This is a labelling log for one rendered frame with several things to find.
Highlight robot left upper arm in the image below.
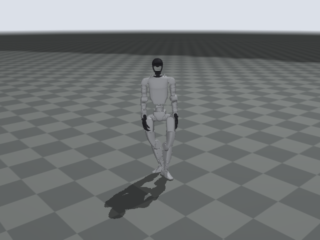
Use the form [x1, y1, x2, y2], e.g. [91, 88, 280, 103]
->
[167, 77, 178, 102]

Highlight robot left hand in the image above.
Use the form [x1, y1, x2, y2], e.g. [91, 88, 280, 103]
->
[174, 113, 179, 129]

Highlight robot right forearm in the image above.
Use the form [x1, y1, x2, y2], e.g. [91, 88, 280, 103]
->
[141, 97, 147, 119]

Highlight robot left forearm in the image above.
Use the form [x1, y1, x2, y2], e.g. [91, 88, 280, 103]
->
[171, 97, 178, 116]

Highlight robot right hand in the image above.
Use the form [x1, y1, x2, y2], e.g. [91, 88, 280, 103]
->
[141, 114, 151, 131]

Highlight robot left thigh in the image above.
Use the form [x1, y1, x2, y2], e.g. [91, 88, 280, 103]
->
[162, 113, 176, 151]

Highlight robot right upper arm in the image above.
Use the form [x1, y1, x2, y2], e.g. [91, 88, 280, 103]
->
[141, 77, 149, 102]

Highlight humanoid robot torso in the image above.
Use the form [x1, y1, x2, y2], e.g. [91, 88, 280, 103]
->
[148, 74, 168, 122]

